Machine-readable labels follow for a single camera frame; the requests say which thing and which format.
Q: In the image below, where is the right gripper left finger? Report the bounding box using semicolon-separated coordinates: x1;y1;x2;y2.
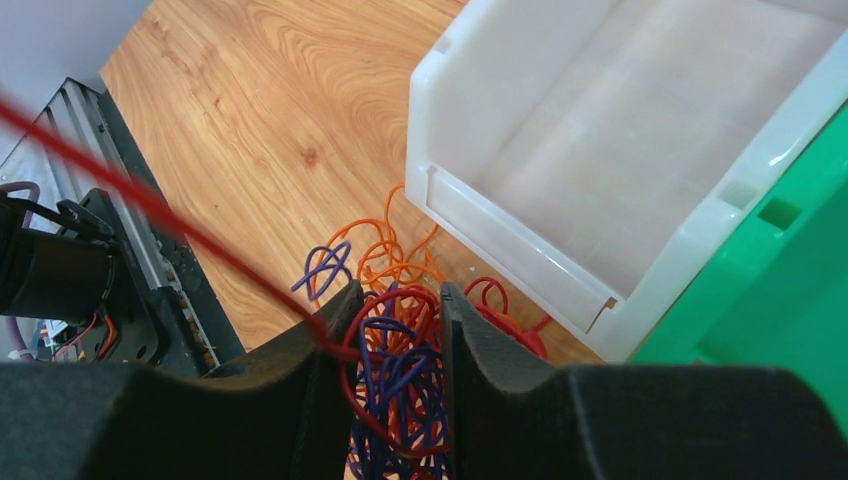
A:
1;323;352;479

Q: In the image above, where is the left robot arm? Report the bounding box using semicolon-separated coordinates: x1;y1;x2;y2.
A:
1;188;167;364

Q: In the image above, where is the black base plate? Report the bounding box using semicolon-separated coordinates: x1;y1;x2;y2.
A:
74;85;246;376

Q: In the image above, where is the orange cable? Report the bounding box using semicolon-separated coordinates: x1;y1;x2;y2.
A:
311;184;452;458

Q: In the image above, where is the aluminium frame rail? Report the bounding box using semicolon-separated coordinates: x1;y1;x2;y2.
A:
0;78;220;372

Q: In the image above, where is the white plastic bin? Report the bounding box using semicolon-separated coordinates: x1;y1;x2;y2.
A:
406;1;847;362

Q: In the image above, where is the red cable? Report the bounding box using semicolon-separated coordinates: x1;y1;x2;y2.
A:
0;95;554;460

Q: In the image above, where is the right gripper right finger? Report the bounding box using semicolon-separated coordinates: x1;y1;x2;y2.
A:
440;283;847;479

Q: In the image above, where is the green plastic bin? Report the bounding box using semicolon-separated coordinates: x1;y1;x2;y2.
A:
633;109;847;427

